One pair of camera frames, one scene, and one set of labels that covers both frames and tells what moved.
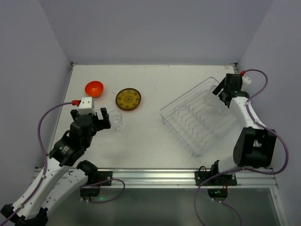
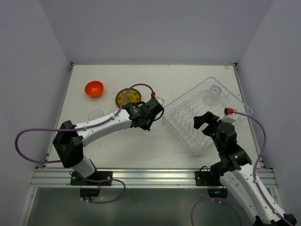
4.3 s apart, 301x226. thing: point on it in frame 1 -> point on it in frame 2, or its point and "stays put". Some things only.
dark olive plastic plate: [128, 99] stays put
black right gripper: [225, 89] -> [210, 127]
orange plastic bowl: [94, 89] stays put
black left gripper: [99, 119] -> [146, 125]
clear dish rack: [199, 117] stays put
